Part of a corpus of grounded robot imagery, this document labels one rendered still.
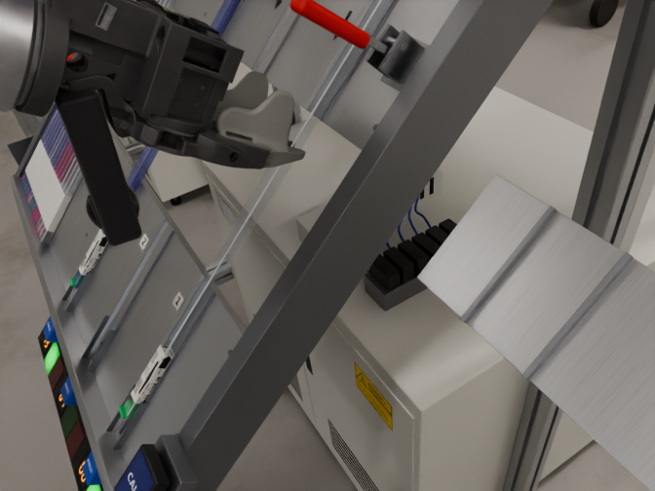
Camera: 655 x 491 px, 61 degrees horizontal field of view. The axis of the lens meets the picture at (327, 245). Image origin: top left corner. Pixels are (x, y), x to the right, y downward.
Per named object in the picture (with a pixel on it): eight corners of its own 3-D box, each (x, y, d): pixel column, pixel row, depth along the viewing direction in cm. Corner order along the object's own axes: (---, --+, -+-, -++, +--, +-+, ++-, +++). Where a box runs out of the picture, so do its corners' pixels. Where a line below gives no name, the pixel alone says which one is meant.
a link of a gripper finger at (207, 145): (278, 159, 41) (164, 127, 35) (270, 177, 41) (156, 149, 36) (253, 134, 44) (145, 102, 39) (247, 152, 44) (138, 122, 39)
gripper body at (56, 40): (255, 56, 37) (61, -20, 29) (211, 171, 39) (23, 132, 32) (211, 25, 42) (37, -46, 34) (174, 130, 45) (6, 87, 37)
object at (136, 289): (164, 506, 51) (133, 509, 49) (40, 182, 95) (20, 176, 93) (270, 347, 47) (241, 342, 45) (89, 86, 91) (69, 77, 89)
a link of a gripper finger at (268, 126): (344, 115, 43) (241, 77, 37) (313, 182, 45) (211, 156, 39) (325, 101, 45) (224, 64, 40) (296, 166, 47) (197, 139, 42)
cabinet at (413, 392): (414, 588, 106) (419, 413, 65) (255, 350, 153) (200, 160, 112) (637, 414, 128) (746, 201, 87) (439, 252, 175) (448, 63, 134)
